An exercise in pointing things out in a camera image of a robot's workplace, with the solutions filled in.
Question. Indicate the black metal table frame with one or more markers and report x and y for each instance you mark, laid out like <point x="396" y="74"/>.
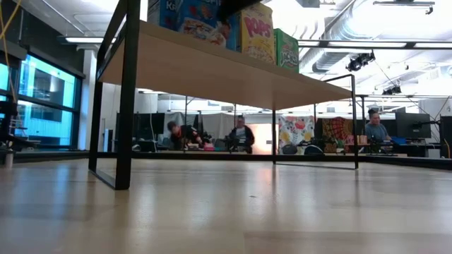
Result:
<point x="212" y="155"/>

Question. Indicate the black ceiling camera fixture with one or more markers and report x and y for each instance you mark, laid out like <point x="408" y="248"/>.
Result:
<point x="358" y="61"/>
<point x="392" y="90"/>

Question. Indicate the orange lit panel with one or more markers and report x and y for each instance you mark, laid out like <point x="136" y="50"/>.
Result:
<point x="263" y="137"/>

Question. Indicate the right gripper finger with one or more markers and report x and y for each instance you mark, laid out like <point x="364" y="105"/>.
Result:
<point x="233" y="7"/>

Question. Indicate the blue cereal box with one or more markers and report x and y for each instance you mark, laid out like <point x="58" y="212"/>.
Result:
<point x="197" y="24"/>

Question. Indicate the green Apple Jacks cereal box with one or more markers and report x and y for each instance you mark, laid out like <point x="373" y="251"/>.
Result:
<point x="287" y="53"/>

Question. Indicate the large glass window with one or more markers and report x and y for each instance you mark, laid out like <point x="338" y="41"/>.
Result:
<point x="46" y="106"/>

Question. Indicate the orange box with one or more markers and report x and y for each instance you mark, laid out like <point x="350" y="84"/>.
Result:
<point x="362" y="139"/>

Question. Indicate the long ceiling light fixture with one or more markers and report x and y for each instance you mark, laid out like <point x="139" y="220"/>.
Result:
<point x="411" y="44"/>

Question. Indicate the blue bin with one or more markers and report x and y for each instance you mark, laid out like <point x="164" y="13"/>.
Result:
<point x="399" y="140"/>

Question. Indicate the silver ceiling duct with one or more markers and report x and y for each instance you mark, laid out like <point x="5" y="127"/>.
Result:
<point x="325" y="61"/>

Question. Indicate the wooden shelf with black frame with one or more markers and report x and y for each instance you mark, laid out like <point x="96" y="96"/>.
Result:
<point x="212" y="74"/>

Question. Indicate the black chair back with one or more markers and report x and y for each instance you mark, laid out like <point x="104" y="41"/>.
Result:
<point x="289" y="149"/>
<point x="313" y="150"/>

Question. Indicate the grey ceiling box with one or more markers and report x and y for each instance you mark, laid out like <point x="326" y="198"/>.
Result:
<point x="309" y="3"/>

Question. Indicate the rectangular ceiling light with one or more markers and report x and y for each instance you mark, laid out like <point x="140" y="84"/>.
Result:
<point x="84" y="40"/>

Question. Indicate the yellow Pops cereal box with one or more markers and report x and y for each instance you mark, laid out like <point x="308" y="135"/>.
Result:
<point x="257" y="39"/>

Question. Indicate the black ceiling track fixture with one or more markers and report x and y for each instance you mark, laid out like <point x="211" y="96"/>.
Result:
<point x="402" y="3"/>

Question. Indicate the floral patterned cloth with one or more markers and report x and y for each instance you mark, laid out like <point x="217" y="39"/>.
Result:
<point x="295" y="132"/>

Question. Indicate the orange red patterned cloth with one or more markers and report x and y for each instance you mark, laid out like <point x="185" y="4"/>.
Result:
<point x="337" y="130"/>

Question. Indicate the pink box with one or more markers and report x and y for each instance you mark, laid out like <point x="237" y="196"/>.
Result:
<point x="209" y="147"/>

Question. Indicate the person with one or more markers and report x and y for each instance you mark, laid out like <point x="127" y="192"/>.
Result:
<point x="185" y="134"/>
<point x="242" y="135"/>
<point x="376" y="130"/>

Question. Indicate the black partition screen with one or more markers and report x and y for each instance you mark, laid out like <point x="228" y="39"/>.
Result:
<point x="141" y="128"/>

